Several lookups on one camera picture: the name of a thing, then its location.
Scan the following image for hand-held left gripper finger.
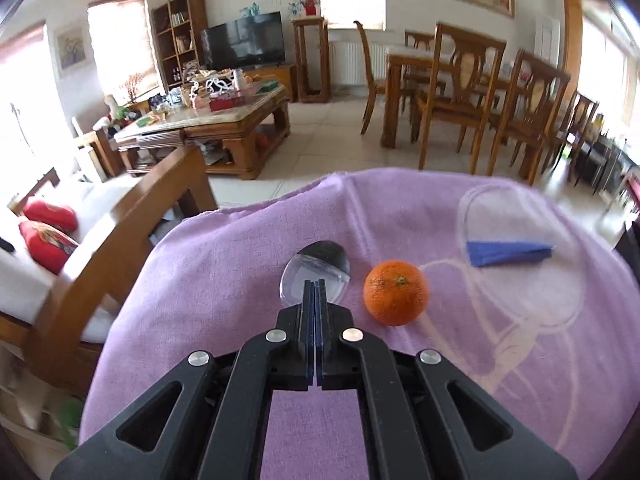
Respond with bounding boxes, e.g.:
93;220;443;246
50;280;317;480
316;280;581;480

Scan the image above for orange fruit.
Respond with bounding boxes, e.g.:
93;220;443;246
363;260;430;327

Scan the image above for purple cloth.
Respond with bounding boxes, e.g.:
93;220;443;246
79;167;636;480

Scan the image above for wooden sofa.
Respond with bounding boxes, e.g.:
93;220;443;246
0;144;218;396

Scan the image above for wooden coffee table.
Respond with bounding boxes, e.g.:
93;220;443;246
114;85;292;181

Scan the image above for red box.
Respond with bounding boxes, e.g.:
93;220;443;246
209;95;246;112

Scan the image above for wooden television stand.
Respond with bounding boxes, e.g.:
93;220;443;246
252;62;298;103

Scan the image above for white radiator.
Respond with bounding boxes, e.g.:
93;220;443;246
327;41;388;88

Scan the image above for wooden dining table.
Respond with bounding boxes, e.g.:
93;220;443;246
381;44;531;148

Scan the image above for red cushion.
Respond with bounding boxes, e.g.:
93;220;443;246
22;199;78;233
19;220;80;275

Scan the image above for wooden dining chair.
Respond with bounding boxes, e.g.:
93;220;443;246
487;49;572;186
552;91;600;181
353;20;391;136
404;30;437;53
417;22;507;171

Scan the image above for black flat television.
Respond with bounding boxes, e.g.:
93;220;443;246
201;11;286;72

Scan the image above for tall wooden plant stand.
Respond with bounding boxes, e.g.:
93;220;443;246
291;16;332;103

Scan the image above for wooden bookshelf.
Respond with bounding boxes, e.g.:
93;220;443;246
151;0;208;96

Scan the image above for black low cabinet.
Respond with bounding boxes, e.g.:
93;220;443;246
575;135;626;191

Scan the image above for window with pink blind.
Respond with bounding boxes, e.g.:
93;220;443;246
87;0;161;106

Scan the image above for small framed painting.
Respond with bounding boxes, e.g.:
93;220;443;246
54;22;91;78

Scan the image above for white standing air conditioner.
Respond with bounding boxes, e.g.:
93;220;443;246
535;15;561;61

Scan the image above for wooden doorway frame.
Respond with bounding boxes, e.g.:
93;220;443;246
564;0;587;96

